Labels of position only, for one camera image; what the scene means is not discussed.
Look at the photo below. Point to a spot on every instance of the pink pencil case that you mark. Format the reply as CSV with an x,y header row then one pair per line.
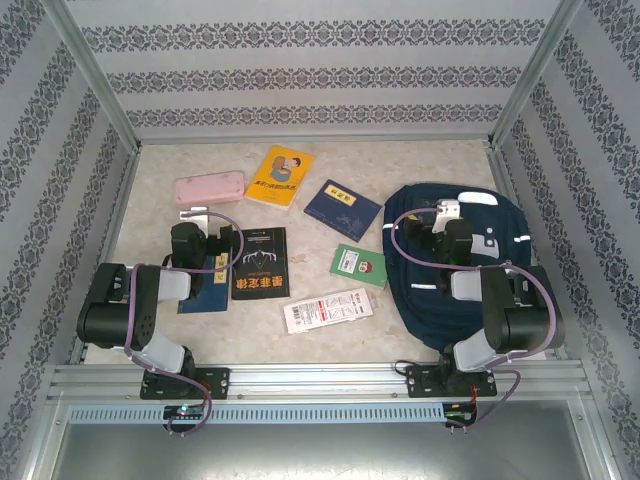
x,y
210,189

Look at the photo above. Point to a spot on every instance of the thick navy book yellow label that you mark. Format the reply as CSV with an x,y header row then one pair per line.
x,y
212,297

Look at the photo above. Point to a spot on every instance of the green notebook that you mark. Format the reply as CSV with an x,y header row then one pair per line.
x,y
357,265

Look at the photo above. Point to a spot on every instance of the thin navy booklet yellow label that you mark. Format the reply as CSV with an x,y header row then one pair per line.
x,y
345,215

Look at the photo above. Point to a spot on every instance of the navy blue backpack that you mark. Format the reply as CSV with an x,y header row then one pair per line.
x,y
415,310

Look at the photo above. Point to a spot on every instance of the yellow cartoon cover book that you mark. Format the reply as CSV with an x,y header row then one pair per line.
x,y
280,175

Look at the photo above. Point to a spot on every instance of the packaged ruler set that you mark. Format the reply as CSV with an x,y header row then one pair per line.
x,y
325,310

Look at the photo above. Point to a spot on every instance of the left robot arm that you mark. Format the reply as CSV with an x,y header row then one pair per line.
x,y
115,315

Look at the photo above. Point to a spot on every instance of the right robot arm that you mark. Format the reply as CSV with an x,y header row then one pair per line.
x,y
525,320

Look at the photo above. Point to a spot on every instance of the sheet metal shelf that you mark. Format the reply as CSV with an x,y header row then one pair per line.
x,y
320,450

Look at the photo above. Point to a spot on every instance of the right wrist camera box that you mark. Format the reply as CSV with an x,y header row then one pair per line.
x,y
446,215

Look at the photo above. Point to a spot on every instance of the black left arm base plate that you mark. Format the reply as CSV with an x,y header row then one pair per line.
x,y
217,382

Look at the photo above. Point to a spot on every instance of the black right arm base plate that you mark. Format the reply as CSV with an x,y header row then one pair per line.
x,y
420,382

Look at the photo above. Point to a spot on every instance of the aluminium mounting rail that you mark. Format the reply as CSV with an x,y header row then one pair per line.
x,y
310,382

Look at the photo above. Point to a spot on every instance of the aluminium frame post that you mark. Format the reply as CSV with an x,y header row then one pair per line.
x,y
90,70
535,70

